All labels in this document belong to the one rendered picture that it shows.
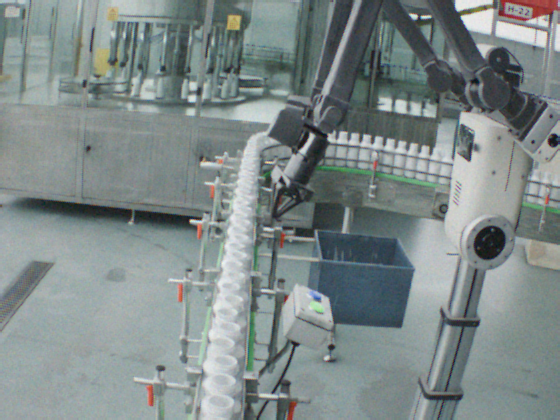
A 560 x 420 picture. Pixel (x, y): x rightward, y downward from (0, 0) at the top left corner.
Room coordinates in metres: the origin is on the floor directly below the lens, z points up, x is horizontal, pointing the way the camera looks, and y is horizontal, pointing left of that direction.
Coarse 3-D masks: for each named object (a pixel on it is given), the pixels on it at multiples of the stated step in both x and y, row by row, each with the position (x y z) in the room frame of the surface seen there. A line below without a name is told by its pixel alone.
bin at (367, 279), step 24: (312, 240) 2.22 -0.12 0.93; (336, 240) 2.29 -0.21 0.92; (360, 240) 2.29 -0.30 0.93; (384, 240) 2.30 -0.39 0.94; (312, 264) 2.22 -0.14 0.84; (336, 264) 1.98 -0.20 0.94; (360, 264) 1.98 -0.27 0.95; (384, 264) 2.30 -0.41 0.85; (408, 264) 2.07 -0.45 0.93; (312, 288) 2.11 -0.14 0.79; (336, 288) 1.98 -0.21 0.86; (360, 288) 1.99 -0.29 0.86; (384, 288) 1.99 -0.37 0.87; (408, 288) 2.00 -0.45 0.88; (264, 312) 2.03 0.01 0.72; (336, 312) 1.98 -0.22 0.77; (360, 312) 1.99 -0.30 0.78; (384, 312) 1.99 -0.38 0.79
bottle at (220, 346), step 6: (216, 342) 0.95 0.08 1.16; (222, 342) 0.95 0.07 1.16; (228, 342) 0.95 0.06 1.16; (234, 342) 0.94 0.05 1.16; (216, 348) 0.92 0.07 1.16; (222, 348) 0.92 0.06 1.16; (228, 348) 0.92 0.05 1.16; (234, 348) 0.94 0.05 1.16; (216, 354) 0.92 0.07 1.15; (222, 354) 0.92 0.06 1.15; (228, 354) 0.92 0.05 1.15; (234, 354) 0.94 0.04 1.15; (210, 360) 0.93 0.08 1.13; (204, 366) 0.93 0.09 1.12; (210, 366) 0.92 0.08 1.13; (204, 372) 0.92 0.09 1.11; (210, 372) 0.91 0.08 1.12; (204, 378) 0.92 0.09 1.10
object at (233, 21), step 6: (12, 6) 4.80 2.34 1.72; (18, 6) 4.80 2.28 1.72; (6, 12) 4.79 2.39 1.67; (12, 12) 4.80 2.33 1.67; (18, 12) 4.80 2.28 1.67; (108, 12) 4.84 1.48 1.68; (114, 12) 4.84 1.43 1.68; (108, 18) 4.84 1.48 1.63; (114, 18) 4.84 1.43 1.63; (228, 18) 4.88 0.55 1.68; (234, 18) 4.88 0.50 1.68; (240, 18) 4.88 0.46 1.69; (228, 24) 4.88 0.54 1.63; (234, 24) 4.88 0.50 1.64
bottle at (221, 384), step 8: (216, 376) 0.83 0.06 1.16; (224, 376) 0.83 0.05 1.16; (216, 384) 0.80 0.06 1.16; (224, 384) 0.83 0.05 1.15; (232, 384) 0.81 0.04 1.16; (216, 392) 0.80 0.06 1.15; (224, 392) 0.80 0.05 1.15; (232, 392) 0.81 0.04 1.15; (240, 408) 0.81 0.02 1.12; (200, 416) 0.81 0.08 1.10
